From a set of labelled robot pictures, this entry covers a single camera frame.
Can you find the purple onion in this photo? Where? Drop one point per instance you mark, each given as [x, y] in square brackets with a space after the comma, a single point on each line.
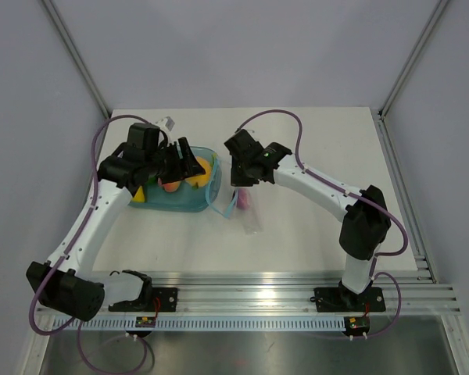
[244, 200]

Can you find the clear zip top bag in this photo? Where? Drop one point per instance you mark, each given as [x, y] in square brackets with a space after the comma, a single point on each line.
[232, 203]

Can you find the teal plastic tray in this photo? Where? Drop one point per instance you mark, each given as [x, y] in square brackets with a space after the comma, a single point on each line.
[186, 199]

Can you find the right small circuit board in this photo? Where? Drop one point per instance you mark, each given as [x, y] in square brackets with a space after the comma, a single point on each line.
[357, 325]

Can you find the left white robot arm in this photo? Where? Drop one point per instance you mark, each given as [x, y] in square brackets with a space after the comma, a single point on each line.
[62, 282]

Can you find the small circuit board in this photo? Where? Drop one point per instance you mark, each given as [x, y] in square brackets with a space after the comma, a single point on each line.
[145, 321]
[357, 325]

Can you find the left small circuit board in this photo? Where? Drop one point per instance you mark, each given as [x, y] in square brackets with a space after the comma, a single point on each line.
[145, 321]

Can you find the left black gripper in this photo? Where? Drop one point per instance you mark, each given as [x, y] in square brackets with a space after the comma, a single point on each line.
[185, 167]

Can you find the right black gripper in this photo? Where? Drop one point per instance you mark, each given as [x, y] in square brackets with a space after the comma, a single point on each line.
[237, 180]

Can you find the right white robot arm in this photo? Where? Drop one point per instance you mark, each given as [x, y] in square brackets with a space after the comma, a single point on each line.
[360, 212]

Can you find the yellow pear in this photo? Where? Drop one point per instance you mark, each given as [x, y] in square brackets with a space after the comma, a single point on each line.
[139, 196]

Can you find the white slotted cable duct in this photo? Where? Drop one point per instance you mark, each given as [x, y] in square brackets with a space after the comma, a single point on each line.
[218, 323]

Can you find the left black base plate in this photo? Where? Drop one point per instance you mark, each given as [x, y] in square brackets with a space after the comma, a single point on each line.
[163, 299]

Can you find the aluminium mounting rail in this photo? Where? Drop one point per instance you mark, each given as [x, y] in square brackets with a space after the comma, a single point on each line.
[286, 293]

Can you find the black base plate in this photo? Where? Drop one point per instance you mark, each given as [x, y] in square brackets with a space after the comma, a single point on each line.
[328, 298]
[163, 299]

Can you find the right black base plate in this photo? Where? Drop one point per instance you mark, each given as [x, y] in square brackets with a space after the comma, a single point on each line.
[328, 298]

